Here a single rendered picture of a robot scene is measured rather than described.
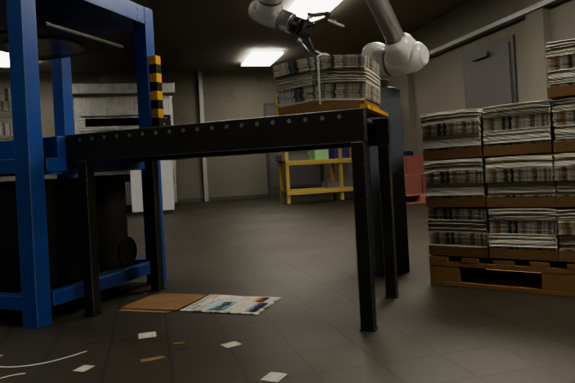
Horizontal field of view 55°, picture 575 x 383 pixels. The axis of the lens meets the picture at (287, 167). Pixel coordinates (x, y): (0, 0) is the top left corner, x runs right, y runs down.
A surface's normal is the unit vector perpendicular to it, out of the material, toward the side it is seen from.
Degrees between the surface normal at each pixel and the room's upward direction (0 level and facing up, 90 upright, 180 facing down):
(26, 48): 90
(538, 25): 90
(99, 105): 90
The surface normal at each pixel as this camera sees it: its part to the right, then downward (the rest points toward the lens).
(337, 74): -0.36, 0.01
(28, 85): 0.94, -0.05
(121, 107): 0.28, -0.02
